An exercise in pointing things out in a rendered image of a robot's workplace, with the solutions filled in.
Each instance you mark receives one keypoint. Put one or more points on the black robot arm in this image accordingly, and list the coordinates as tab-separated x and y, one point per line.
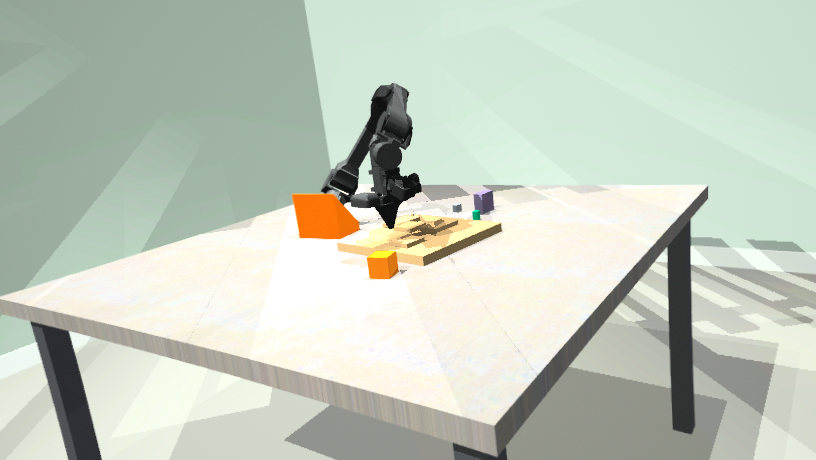
388	116

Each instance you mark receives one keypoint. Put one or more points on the light purple block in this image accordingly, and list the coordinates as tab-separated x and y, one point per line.
483	201

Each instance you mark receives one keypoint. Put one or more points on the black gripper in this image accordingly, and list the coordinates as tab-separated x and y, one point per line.
386	206

